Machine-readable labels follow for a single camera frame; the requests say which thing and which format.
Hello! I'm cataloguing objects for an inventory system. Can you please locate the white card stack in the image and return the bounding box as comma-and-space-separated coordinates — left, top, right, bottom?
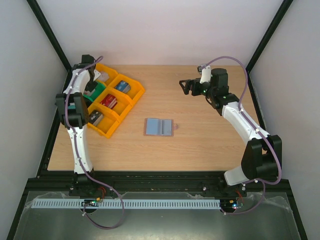
98, 71, 110, 82

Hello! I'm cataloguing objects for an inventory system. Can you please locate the slotted cable duct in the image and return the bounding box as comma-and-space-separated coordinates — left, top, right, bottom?
31, 198, 221, 210

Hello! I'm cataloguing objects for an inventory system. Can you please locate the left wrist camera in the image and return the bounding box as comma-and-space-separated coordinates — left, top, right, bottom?
93, 69, 101, 81

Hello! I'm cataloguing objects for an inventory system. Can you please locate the yellow bin with blue cards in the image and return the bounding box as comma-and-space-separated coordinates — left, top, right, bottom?
108, 74, 145, 103

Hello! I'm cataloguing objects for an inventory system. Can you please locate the black aluminium frame rail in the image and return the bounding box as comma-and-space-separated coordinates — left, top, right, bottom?
24, 171, 292, 192

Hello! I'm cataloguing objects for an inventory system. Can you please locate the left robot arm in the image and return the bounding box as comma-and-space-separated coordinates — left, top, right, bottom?
55, 54, 96, 177

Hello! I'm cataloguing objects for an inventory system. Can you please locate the blue card stack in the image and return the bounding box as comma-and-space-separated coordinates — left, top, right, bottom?
115, 80, 131, 94

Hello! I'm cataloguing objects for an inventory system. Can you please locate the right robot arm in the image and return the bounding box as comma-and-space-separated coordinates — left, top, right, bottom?
179, 67, 282, 196

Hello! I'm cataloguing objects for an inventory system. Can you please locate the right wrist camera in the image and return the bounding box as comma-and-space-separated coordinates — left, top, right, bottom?
197, 64, 211, 84

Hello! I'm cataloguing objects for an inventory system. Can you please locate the teal card stack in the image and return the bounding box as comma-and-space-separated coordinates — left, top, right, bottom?
67, 104, 76, 110

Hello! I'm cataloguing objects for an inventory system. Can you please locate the dark card stack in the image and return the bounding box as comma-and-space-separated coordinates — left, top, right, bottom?
88, 110, 104, 127

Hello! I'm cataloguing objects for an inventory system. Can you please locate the yellow bin far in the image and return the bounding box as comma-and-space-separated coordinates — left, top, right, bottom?
95, 63, 119, 86

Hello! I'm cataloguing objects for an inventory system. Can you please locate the black bin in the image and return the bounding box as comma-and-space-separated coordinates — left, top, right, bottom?
55, 94, 92, 119

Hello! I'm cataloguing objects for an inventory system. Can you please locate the pink leather card holder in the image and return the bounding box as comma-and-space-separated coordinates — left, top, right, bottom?
143, 118, 179, 137

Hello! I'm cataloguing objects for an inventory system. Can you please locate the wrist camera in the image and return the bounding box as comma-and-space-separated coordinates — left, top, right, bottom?
197, 64, 211, 84
93, 69, 101, 81

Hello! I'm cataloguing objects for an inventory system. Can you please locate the yellow bin with red cards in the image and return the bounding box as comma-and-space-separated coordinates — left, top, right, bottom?
94, 87, 133, 120

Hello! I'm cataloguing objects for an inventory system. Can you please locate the yellow bin near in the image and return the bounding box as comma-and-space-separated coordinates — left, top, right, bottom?
87, 102, 120, 139

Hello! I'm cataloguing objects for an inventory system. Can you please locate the green bin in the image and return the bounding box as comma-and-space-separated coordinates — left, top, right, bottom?
83, 81, 106, 103

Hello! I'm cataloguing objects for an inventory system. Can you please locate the red card stack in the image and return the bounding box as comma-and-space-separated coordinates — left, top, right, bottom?
100, 94, 118, 109

